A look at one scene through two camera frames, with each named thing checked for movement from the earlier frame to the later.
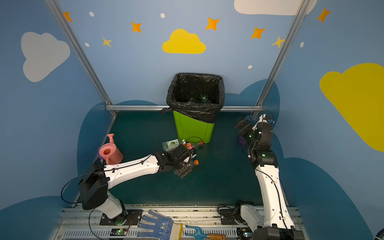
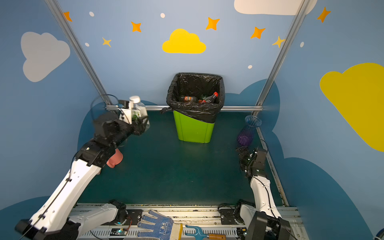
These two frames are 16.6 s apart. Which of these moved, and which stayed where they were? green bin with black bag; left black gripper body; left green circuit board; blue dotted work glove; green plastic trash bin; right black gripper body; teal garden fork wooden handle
Moved: right black gripper body; left black gripper body
Stayed: green plastic trash bin; teal garden fork wooden handle; left green circuit board; green bin with black bag; blue dotted work glove
